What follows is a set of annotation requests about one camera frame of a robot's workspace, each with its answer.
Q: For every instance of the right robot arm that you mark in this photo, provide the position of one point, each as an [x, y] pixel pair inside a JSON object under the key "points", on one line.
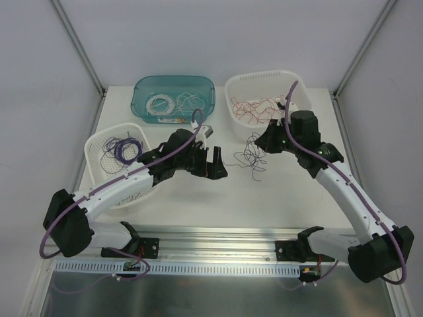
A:
{"points": [[378, 245]]}

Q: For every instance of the teal plastic bin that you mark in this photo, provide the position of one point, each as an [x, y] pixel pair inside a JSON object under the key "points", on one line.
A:
{"points": [[173, 99]]}

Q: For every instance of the white perforated tray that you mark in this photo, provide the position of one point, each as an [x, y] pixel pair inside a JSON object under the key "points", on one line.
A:
{"points": [[110, 152]]}

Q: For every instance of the white slotted cable duct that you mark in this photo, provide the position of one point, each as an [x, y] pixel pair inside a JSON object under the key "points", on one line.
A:
{"points": [[175, 268]]}

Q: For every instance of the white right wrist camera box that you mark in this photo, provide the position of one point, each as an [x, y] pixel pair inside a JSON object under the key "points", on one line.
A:
{"points": [[282, 107]]}

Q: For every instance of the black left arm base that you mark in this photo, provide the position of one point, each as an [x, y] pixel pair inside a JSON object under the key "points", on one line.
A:
{"points": [[146, 248]]}

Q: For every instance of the white tub basket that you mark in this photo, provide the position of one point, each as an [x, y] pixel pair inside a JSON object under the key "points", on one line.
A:
{"points": [[251, 99]]}

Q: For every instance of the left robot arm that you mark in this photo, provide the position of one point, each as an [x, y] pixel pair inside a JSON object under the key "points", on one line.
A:
{"points": [[71, 220]]}

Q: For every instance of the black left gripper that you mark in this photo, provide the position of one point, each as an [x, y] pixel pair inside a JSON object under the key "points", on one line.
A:
{"points": [[205, 162]]}

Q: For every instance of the aluminium frame rail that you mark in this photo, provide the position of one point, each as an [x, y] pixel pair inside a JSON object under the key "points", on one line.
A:
{"points": [[199, 244]]}

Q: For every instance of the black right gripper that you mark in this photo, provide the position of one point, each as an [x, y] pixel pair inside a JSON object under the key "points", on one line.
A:
{"points": [[270, 139]]}

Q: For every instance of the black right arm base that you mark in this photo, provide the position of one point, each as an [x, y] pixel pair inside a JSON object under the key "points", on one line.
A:
{"points": [[291, 249]]}

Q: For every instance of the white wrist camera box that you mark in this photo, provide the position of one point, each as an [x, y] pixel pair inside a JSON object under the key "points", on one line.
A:
{"points": [[282, 107], [205, 131]]}

